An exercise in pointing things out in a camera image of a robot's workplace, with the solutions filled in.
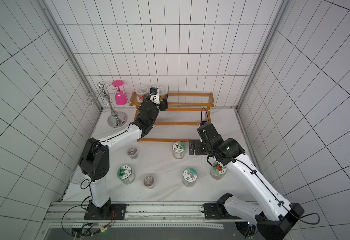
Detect clear cup with yellow label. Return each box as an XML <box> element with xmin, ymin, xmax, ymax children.
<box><xmin>158</xmin><ymin>87</ymin><xmax>167</xmax><ymax>102</ymax></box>

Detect clear cup with dark seeds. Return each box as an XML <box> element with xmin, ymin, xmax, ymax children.
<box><xmin>136</xmin><ymin>86</ymin><xmax>149</xmax><ymax>102</ymax></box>

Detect clear cup with purple label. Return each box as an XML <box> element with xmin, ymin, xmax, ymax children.
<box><xmin>127</xmin><ymin>147</ymin><xmax>138</xmax><ymax>160</ymax></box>

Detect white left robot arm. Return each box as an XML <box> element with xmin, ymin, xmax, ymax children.
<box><xmin>78</xmin><ymin>94</ymin><xmax>168</xmax><ymax>209</ymax></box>

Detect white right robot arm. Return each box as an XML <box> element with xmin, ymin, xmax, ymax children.
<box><xmin>189</xmin><ymin>121</ymin><xmax>304</xmax><ymax>240</ymax></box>

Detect orange wooden tiered shelf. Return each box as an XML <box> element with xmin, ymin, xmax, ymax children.
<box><xmin>139</xmin><ymin>93</ymin><xmax>215</xmax><ymax>142</ymax></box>

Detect small clear seed cup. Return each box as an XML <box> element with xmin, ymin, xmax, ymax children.
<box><xmin>143</xmin><ymin>175</ymin><xmax>156</xmax><ymax>189</ymax></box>

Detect jar with flower lid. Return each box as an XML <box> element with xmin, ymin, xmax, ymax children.
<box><xmin>172</xmin><ymin>142</ymin><xmax>186</xmax><ymax>160</ymax></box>

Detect jar with red strawberry lid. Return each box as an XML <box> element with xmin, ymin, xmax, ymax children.
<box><xmin>210</xmin><ymin>161</ymin><xmax>227</xmax><ymax>180</ymax></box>

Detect jar with pink floral lid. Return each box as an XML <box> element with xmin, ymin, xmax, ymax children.
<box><xmin>182</xmin><ymin>168</ymin><xmax>198</xmax><ymax>188</ymax></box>

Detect pink plastic wine glass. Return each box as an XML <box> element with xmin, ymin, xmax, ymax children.
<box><xmin>112</xmin><ymin>80</ymin><xmax>128</xmax><ymax>106</ymax></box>

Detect silver glass holder stand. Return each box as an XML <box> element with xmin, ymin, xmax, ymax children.
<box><xmin>87</xmin><ymin>81</ymin><xmax>127</xmax><ymax>128</ymax></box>

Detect jar with green tree lid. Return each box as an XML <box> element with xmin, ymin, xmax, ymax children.
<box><xmin>117</xmin><ymin>165</ymin><xmax>135</xmax><ymax>185</ymax></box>

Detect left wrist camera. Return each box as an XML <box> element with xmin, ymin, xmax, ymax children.
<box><xmin>150</xmin><ymin>87</ymin><xmax>160</xmax><ymax>105</ymax></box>

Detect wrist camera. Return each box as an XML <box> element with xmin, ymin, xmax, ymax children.
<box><xmin>150</xmin><ymin>87</ymin><xmax>160</xmax><ymax>105</ymax></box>
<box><xmin>197</xmin><ymin>122</ymin><xmax>217</xmax><ymax>141</ymax></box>

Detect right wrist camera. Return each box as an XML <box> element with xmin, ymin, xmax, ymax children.
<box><xmin>197</xmin><ymin>122</ymin><xmax>217</xmax><ymax>141</ymax></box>

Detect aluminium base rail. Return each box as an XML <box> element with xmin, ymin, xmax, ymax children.
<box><xmin>43</xmin><ymin>202</ymin><xmax>243</xmax><ymax>231</ymax></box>

